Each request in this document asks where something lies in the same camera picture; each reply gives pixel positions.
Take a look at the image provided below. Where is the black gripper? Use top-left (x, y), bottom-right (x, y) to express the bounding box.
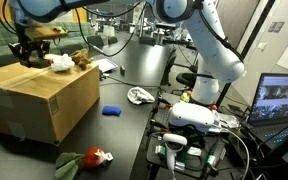
top-left (7, 39), bottom-right (51, 68)

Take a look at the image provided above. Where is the white plush toy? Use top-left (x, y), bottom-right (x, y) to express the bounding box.
top-left (45, 53), bottom-right (76, 73)

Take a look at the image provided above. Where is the brown plush animal toy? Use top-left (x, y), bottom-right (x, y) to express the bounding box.
top-left (69, 48), bottom-right (94, 71)

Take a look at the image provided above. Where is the blue cloth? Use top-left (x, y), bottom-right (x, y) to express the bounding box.
top-left (101, 105), bottom-right (122, 117)

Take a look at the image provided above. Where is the white towel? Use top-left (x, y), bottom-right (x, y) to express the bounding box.
top-left (126, 86), bottom-right (156, 106)

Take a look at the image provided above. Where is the red radish plush toy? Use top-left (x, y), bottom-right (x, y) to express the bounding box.
top-left (53, 147), bottom-right (114, 180)

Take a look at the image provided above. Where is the large cardboard box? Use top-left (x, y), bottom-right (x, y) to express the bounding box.
top-left (0, 61), bottom-right (101, 146)

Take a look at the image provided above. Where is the black chair back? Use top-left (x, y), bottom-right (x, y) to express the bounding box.
top-left (107, 35), bottom-right (119, 46)
top-left (86, 34), bottom-right (106, 51)

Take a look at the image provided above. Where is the white paper sheet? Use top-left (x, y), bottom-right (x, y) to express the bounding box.
top-left (93, 58), bottom-right (119, 74)

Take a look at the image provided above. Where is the black office chair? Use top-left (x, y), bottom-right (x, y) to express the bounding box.
top-left (175, 71), bottom-right (199, 90)

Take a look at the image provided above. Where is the small green yellow bottle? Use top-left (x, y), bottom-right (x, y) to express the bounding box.
top-left (179, 90), bottom-right (192, 104)

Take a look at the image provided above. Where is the white VR controller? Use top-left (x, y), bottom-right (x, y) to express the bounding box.
top-left (162, 133), bottom-right (188, 173)

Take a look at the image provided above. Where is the white VR headset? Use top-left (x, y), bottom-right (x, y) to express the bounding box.
top-left (167, 102), bottom-right (220, 134)

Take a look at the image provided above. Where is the clear plastic bag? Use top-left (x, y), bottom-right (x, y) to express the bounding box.
top-left (216, 111), bottom-right (241, 130)

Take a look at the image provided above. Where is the black diagonal stand pole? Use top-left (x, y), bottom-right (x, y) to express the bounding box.
top-left (216, 0), bottom-right (277, 108)

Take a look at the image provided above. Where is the black laptop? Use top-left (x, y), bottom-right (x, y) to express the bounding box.
top-left (242, 73), bottom-right (288, 168)

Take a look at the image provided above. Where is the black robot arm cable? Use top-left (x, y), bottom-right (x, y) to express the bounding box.
top-left (0, 0), bottom-right (245, 64)

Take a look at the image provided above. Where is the grey headset cable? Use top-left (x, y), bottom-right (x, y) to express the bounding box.
top-left (222, 128), bottom-right (252, 180)

